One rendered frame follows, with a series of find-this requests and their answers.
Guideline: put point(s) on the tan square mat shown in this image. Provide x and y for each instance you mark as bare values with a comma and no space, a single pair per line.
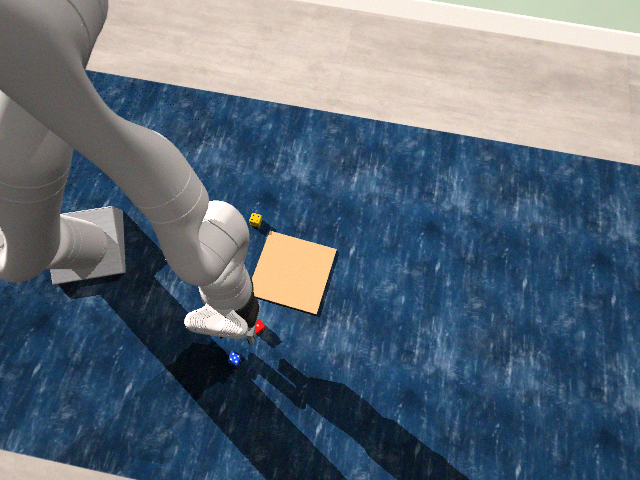
292,272

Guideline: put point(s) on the yellow die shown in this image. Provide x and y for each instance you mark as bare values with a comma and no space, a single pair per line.
255,220

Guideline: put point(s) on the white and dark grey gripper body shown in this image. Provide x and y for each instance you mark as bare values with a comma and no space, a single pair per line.
230,318

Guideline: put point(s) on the blue die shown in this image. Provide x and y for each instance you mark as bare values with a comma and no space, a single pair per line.
235,358

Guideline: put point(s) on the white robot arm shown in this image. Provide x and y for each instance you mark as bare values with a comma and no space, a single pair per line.
45,46

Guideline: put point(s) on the red die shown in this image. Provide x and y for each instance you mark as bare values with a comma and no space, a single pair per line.
260,327

